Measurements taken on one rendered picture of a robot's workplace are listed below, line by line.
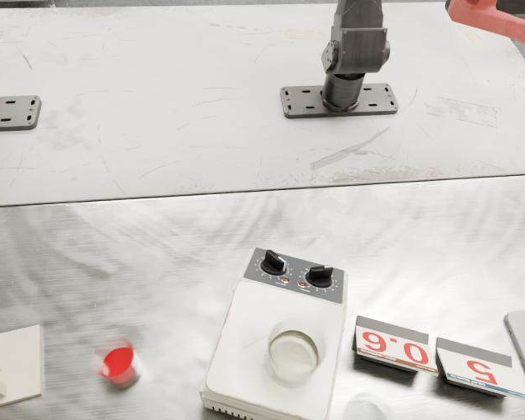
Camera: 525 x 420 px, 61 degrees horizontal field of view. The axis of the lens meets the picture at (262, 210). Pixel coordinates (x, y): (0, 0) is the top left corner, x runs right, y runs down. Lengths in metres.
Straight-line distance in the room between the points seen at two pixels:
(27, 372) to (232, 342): 0.24
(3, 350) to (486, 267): 0.62
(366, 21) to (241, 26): 0.34
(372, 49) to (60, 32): 0.59
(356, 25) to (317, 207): 0.26
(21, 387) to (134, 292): 0.16
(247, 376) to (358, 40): 0.48
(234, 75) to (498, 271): 0.53
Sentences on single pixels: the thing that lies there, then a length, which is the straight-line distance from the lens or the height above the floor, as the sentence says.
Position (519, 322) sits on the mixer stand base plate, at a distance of 0.66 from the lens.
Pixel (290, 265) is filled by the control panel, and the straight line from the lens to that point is 0.56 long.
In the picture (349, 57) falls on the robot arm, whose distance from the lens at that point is 0.69.
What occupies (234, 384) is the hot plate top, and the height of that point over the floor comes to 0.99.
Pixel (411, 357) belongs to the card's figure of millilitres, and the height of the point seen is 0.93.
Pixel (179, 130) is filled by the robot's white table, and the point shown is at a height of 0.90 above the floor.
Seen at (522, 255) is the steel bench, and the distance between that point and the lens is 0.73.
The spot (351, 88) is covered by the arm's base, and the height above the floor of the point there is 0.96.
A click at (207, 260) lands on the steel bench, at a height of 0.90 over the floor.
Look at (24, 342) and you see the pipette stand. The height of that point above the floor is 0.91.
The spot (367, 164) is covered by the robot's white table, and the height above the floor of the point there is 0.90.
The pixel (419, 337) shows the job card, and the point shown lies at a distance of 0.60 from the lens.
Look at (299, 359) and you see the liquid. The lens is 0.43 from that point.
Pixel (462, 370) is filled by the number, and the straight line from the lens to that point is 0.58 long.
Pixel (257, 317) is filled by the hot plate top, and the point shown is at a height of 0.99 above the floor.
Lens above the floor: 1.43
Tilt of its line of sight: 56 degrees down
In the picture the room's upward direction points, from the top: 6 degrees clockwise
